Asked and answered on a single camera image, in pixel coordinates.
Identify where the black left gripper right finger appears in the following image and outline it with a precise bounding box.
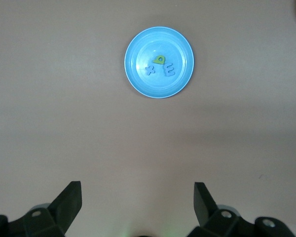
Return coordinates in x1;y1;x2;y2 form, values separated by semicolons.
187;182;296;237

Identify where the green foam letter b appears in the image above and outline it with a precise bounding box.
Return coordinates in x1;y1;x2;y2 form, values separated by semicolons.
151;54;166;65

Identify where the blue plate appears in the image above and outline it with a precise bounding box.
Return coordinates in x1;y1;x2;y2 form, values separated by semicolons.
124;26;196;99

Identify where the brown table mat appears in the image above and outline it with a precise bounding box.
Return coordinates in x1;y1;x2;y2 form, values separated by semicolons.
0;0;296;237

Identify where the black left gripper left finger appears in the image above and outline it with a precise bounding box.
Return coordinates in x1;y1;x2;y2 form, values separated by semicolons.
0;181;83;237

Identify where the blue foam letter m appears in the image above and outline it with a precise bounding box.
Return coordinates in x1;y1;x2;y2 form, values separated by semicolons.
162;63;176;77

